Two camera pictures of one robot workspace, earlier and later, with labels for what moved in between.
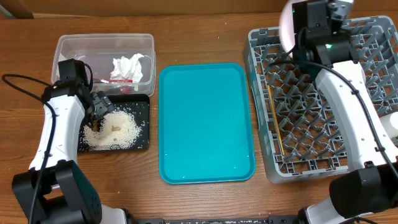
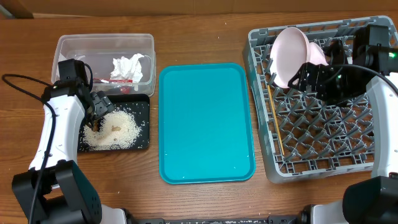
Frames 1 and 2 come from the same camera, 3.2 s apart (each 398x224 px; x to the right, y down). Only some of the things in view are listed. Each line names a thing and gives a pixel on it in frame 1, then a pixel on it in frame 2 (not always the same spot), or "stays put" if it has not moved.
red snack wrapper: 124,89 stays put
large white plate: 286,34 → 290,51
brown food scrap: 95,126 stays put
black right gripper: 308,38 → 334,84
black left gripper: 103,104 stays put
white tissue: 128,69 stays put
